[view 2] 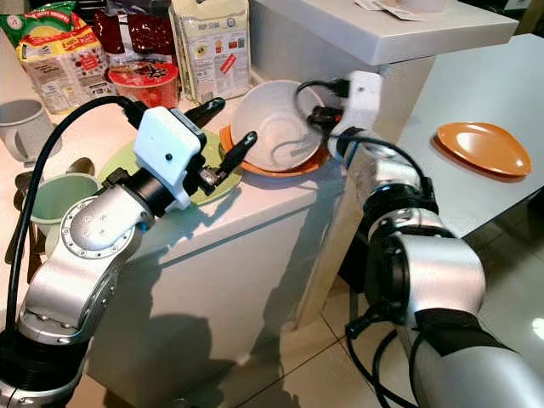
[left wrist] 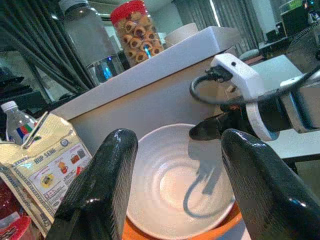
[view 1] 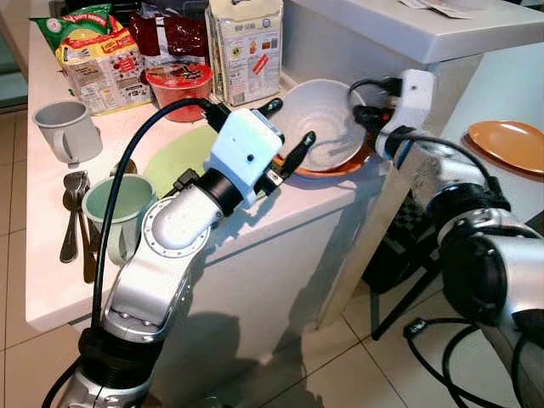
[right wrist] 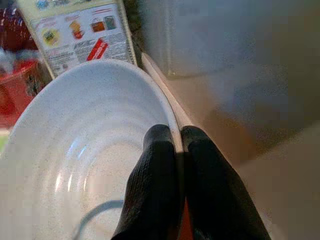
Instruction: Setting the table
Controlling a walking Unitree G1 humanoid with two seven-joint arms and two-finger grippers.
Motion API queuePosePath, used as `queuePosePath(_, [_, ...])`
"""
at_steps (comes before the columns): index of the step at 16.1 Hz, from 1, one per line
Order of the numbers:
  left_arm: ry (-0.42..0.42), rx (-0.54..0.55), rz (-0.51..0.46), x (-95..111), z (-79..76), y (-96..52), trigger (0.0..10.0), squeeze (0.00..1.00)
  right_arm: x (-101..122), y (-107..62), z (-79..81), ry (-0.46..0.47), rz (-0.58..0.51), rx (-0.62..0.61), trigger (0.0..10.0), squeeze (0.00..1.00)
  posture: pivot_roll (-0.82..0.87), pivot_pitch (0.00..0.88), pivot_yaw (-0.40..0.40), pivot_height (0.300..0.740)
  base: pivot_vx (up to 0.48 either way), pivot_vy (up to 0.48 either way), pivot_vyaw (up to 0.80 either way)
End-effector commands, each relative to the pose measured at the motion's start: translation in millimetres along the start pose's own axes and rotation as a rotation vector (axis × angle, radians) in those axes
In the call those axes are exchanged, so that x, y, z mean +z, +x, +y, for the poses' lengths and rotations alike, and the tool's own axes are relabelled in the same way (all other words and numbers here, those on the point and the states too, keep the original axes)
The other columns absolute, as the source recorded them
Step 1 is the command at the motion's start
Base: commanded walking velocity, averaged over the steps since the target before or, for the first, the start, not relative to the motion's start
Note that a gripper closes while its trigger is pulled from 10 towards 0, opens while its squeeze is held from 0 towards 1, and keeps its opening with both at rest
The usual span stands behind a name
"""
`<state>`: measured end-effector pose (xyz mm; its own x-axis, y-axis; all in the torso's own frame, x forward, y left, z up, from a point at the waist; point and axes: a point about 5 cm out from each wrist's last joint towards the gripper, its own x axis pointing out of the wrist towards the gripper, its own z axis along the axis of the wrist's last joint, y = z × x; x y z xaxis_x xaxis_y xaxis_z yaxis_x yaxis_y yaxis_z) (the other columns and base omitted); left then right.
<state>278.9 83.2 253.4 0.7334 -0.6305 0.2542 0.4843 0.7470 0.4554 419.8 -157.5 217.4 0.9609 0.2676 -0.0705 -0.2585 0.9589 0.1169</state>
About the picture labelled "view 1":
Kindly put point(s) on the white ribbed bowl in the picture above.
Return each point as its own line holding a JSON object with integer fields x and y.
{"x": 327, "y": 119}

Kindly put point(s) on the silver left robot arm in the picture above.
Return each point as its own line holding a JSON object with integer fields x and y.
{"x": 170, "y": 225}

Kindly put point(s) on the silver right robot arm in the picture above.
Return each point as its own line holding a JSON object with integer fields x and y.
{"x": 510, "y": 263}

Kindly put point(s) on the orange plate under bowl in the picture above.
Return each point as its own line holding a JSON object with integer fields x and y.
{"x": 340, "y": 169}

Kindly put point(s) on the cream printed food bag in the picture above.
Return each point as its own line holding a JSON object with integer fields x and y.
{"x": 246, "y": 47}

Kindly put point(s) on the red instant noodle cup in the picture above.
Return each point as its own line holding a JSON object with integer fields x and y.
{"x": 178, "y": 89}

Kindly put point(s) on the white kitchen counter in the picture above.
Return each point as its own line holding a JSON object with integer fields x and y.
{"x": 442, "y": 38}

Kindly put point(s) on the dark red food packet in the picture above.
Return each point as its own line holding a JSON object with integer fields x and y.
{"x": 174, "y": 36}

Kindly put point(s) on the white paper sheets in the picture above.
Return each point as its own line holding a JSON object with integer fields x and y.
{"x": 438, "y": 7}

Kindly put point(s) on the empty orange plate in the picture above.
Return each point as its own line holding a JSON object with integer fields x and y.
{"x": 510, "y": 144}

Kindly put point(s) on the black chair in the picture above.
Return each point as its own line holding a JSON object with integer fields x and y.
{"x": 399, "y": 255}

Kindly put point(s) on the metal spoon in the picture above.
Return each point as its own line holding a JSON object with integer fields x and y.
{"x": 70, "y": 217}
{"x": 83, "y": 229}
{"x": 123, "y": 167}

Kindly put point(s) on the light green mug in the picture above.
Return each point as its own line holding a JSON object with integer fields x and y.
{"x": 119, "y": 212}

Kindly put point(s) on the green yellow snack bag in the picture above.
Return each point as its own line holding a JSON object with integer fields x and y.
{"x": 98, "y": 59}

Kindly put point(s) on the grey mug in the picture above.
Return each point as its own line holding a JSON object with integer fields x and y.
{"x": 68, "y": 132}

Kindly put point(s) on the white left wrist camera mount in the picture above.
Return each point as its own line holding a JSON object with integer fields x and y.
{"x": 242, "y": 149}

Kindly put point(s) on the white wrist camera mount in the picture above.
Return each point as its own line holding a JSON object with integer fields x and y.
{"x": 415, "y": 98}
{"x": 242, "y": 149}

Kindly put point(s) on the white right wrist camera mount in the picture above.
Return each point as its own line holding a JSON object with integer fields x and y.
{"x": 415, "y": 98}

